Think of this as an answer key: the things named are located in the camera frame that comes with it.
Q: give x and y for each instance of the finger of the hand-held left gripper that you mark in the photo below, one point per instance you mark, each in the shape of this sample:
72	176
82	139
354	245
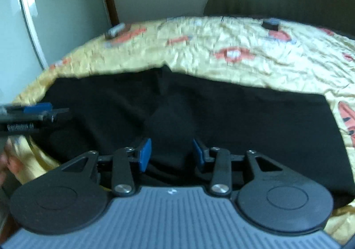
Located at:
37	108
54	116

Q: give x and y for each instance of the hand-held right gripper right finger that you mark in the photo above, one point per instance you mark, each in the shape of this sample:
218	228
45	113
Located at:
198	154

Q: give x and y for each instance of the floral glass wardrobe door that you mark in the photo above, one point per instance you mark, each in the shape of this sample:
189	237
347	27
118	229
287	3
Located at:
63	10

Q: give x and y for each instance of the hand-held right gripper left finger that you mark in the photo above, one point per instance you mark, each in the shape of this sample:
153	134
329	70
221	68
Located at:
145	154

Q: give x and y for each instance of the yellow floral bed blanket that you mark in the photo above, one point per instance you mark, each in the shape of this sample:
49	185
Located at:
222	49

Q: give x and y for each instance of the black pants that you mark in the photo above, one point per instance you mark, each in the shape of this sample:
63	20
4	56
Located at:
249	127

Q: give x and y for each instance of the black power adapter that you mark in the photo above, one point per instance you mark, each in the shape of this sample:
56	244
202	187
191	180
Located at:
270	25

